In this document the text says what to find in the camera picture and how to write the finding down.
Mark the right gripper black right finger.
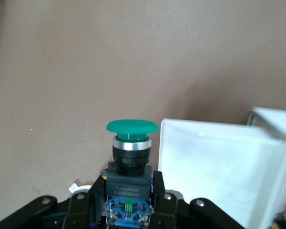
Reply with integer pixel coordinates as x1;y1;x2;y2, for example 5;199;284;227
152;170;180;229

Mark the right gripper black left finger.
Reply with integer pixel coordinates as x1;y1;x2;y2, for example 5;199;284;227
66;177;107;229

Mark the white plastic drawer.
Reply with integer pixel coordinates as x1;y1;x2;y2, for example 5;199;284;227
157;118;286;229

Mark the green mushroom pushbutton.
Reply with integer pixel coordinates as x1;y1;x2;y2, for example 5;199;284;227
101;119;159;229

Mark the white drawer cabinet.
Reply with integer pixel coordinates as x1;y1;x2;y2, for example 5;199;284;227
246;106;286;229

